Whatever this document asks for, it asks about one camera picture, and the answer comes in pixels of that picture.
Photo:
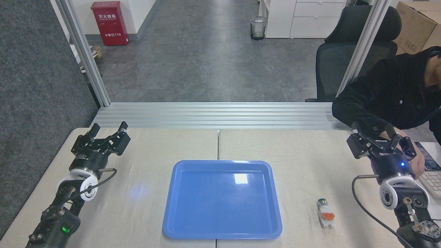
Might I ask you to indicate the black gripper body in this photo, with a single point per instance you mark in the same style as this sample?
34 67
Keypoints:
88 161
392 166

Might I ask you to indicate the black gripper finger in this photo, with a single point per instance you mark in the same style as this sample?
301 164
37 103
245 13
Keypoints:
403 145
361 144
83 142
116 141

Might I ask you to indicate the blue plastic tray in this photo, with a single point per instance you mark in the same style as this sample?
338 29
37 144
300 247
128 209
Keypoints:
222 201

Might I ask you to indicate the person's hand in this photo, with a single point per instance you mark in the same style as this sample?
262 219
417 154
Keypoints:
419 162

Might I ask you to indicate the smartphone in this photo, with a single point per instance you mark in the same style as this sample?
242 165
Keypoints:
429 156

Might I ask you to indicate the white keyboard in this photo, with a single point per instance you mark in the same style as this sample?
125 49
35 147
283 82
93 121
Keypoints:
433 182

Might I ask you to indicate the person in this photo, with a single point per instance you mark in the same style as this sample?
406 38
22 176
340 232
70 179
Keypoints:
396 93

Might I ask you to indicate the grey partition panel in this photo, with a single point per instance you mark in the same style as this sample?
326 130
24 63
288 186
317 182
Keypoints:
38 103

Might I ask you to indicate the black office chair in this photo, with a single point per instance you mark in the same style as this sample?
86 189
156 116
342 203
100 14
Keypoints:
336 58

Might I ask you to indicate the small wooden crate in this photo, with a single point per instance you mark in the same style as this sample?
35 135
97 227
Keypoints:
97 52

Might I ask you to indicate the red fire extinguisher box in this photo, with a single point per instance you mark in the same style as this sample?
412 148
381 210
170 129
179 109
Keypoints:
110 24

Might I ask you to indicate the brown cardboard box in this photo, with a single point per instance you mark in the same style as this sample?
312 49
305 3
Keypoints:
413 27

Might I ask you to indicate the white drawer cabinet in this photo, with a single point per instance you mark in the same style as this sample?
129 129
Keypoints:
310 19

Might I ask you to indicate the grey mesh trash bin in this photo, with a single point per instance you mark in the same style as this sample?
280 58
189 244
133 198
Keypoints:
258 27

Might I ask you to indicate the white orange switch part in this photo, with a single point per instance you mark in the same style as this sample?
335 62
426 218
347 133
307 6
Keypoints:
325 215

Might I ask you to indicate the silver aluminium post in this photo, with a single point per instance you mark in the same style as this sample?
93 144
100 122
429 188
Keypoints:
86 55
361 51

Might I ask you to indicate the silver aluminium rail base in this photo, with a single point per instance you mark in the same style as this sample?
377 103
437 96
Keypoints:
220 115

